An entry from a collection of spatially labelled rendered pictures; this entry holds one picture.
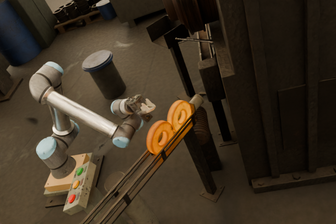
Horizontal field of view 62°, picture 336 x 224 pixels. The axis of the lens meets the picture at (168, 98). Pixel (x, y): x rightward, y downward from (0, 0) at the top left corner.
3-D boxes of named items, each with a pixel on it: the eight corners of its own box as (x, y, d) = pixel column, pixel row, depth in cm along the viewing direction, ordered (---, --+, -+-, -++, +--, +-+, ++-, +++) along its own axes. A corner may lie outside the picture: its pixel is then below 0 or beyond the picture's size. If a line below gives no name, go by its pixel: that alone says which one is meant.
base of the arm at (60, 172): (48, 179, 207) (40, 171, 202) (59, 158, 221) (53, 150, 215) (69, 178, 201) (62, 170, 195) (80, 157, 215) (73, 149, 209)
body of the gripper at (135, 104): (133, 103, 146) (121, 104, 155) (142, 115, 149) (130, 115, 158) (142, 94, 150) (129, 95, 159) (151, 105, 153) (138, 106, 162)
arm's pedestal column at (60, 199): (46, 208, 212) (39, 202, 207) (63, 163, 242) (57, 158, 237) (93, 201, 203) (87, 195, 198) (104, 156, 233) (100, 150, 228)
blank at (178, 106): (187, 94, 134) (182, 93, 136) (168, 114, 126) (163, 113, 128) (194, 118, 143) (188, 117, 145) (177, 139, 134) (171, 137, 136)
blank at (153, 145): (169, 114, 126) (163, 113, 128) (147, 137, 117) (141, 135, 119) (177, 139, 134) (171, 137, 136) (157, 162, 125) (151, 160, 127)
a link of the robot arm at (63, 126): (51, 145, 214) (26, 70, 160) (64, 128, 226) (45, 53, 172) (69, 151, 211) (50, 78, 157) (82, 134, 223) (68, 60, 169)
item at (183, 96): (190, 82, 269) (166, 14, 225) (207, 93, 250) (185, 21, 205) (173, 94, 264) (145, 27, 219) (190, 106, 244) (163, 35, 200)
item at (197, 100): (205, 104, 146) (203, 95, 143) (196, 115, 141) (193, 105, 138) (195, 102, 150) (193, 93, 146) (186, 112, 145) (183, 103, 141)
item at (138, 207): (159, 215, 178) (126, 168, 146) (159, 234, 169) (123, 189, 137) (142, 218, 181) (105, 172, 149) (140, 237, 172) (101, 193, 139)
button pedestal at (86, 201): (139, 215, 183) (94, 159, 145) (136, 255, 164) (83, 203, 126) (117, 219, 186) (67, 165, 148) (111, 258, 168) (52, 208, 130)
